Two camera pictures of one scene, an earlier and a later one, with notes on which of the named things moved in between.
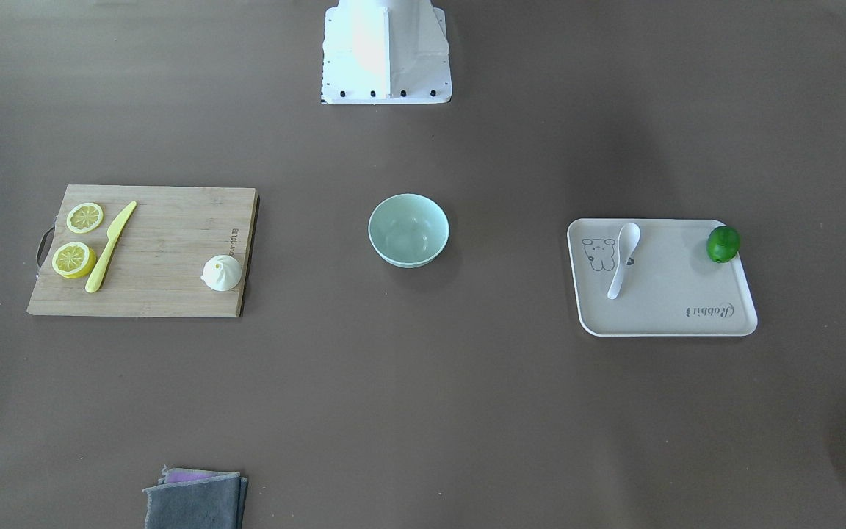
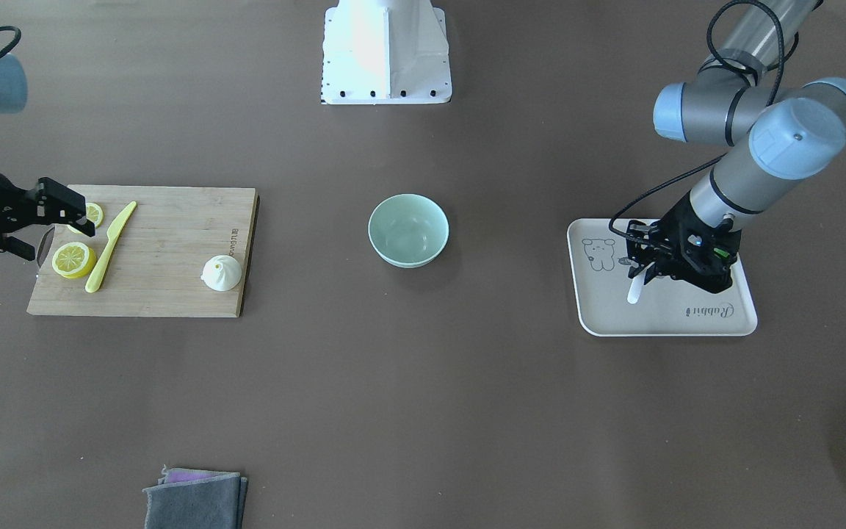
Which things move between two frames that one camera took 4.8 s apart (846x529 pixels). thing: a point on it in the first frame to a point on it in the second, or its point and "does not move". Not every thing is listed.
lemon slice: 84,217 does not move
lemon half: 73,260 does not move
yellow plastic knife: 96,275 does not move
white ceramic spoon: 628,238 to 635,289
